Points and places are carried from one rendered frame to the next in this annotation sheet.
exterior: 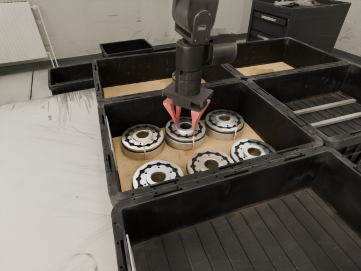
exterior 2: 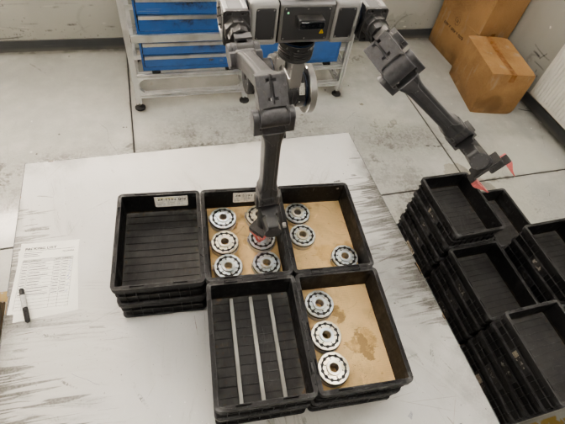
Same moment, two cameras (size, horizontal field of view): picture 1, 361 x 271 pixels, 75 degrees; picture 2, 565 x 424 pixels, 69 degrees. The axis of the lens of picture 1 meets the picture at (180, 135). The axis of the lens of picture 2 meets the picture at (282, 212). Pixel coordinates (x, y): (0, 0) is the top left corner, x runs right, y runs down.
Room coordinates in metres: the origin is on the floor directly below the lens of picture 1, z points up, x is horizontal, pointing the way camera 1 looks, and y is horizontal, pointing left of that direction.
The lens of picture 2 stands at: (0.54, -0.88, 2.16)
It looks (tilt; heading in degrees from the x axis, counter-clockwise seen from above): 52 degrees down; 91
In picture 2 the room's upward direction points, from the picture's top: 11 degrees clockwise
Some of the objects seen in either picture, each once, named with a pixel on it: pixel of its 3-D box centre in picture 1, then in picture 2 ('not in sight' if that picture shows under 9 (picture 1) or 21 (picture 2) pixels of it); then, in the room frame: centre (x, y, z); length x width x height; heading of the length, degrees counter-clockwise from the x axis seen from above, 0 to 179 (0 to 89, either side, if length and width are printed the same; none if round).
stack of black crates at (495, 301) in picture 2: not in sight; (477, 293); (1.63, 0.29, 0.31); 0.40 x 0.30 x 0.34; 114
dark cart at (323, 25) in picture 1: (284, 56); not in sight; (2.14, -0.96, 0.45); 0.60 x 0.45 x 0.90; 114
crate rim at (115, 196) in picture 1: (198, 125); (244, 230); (0.41, -0.04, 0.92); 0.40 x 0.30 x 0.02; 109
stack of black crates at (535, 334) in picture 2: not in sight; (528, 364); (1.79, -0.08, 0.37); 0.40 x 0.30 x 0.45; 115
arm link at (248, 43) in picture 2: not in sight; (244, 52); (0.31, 0.29, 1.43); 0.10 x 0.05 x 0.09; 114
